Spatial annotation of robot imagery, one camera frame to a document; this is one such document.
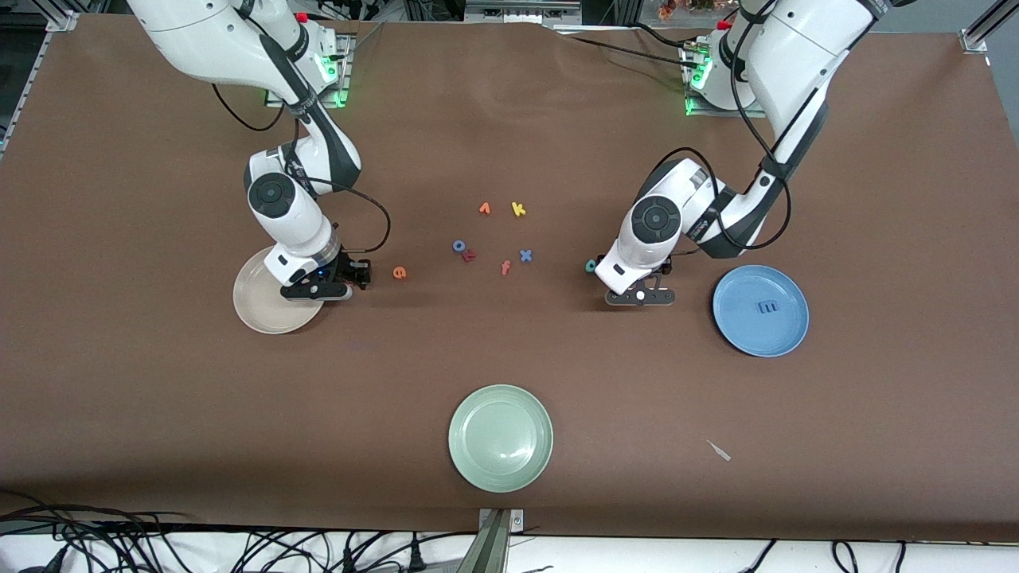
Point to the beige round plate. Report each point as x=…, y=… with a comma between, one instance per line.
x=259, y=306

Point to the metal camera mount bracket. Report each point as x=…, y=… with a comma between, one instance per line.
x=497, y=549

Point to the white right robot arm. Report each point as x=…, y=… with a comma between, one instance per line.
x=207, y=40

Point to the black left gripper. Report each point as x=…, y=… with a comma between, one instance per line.
x=666, y=267

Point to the small white paper scrap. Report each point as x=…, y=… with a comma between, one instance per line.
x=719, y=450

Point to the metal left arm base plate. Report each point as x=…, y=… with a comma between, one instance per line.
x=716, y=114

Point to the pale green round plate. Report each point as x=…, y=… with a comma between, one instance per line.
x=500, y=438

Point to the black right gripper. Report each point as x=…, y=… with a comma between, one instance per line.
x=348, y=269

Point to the aluminium frame rail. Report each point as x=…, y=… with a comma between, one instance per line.
x=60, y=21
x=975, y=40

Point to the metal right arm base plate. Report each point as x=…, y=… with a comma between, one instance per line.
x=344, y=87

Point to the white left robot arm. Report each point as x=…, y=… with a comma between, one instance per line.
x=796, y=48

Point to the brown paper table cover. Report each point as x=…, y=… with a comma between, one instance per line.
x=159, y=398

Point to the orange dried flowers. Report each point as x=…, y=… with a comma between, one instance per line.
x=669, y=8

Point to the grey metal box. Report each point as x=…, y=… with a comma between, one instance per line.
x=517, y=12

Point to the black power plug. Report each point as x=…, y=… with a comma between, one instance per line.
x=414, y=557

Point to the blue round plate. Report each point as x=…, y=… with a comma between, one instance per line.
x=764, y=334

